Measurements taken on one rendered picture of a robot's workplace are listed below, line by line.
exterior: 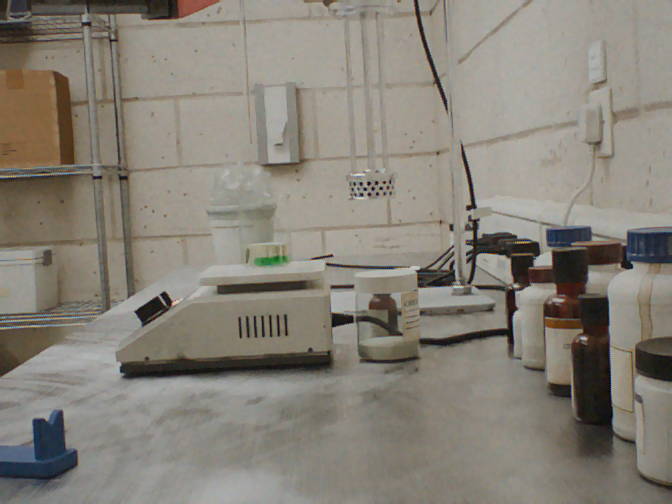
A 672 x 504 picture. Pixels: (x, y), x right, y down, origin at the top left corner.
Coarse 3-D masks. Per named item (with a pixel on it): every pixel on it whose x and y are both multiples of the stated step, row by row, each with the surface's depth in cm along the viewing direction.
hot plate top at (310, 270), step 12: (240, 264) 106; (300, 264) 102; (312, 264) 101; (324, 264) 101; (204, 276) 95; (216, 276) 95; (228, 276) 95; (240, 276) 95; (252, 276) 95; (264, 276) 95; (276, 276) 95; (288, 276) 95; (300, 276) 95; (312, 276) 95; (324, 276) 95
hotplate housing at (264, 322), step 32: (224, 288) 96; (256, 288) 96; (288, 288) 96; (320, 288) 96; (160, 320) 95; (192, 320) 94; (224, 320) 94; (256, 320) 94; (288, 320) 94; (320, 320) 94; (352, 320) 103; (128, 352) 95; (160, 352) 95; (192, 352) 95; (224, 352) 95; (256, 352) 95; (288, 352) 95; (320, 352) 95
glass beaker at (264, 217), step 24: (264, 192) 102; (288, 192) 100; (240, 216) 98; (264, 216) 97; (288, 216) 99; (240, 240) 99; (264, 240) 97; (288, 240) 99; (264, 264) 98; (288, 264) 99
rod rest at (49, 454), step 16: (48, 432) 64; (64, 432) 66; (0, 448) 67; (16, 448) 67; (32, 448) 66; (48, 448) 64; (64, 448) 65; (0, 464) 64; (16, 464) 63; (32, 464) 63; (48, 464) 63; (64, 464) 64
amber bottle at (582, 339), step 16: (592, 304) 68; (608, 304) 69; (592, 320) 69; (608, 320) 69; (576, 336) 70; (592, 336) 69; (608, 336) 69; (576, 352) 69; (592, 352) 68; (608, 352) 68; (576, 368) 69; (592, 368) 68; (608, 368) 68; (576, 384) 69; (592, 384) 68; (608, 384) 68; (576, 400) 69; (592, 400) 68; (608, 400) 68; (576, 416) 70; (592, 416) 68; (608, 416) 68
